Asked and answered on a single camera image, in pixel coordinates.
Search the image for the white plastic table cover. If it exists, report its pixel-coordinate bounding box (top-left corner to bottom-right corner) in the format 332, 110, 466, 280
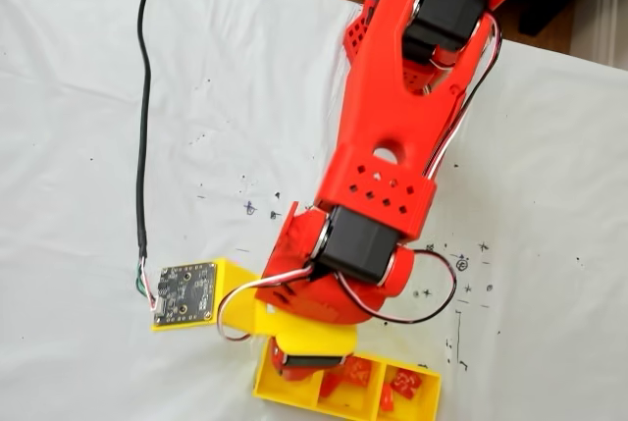
0, 0, 628, 421

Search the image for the camera board on yellow mount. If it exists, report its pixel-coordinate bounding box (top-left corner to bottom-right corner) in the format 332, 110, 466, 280
149, 257, 260, 335

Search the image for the white red black servo wire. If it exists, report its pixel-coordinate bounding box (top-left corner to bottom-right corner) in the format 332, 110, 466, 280
217, 13, 504, 342

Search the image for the black camera cable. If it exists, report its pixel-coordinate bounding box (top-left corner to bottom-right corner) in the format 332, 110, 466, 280
133, 0, 164, 315

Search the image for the yellow three-compartment box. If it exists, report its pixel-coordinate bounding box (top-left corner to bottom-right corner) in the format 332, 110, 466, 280
252, 337, 442, 421

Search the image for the red cherry candy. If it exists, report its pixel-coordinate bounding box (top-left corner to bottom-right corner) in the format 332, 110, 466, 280
391, 367, 425, 400
318, 374, 345, 399

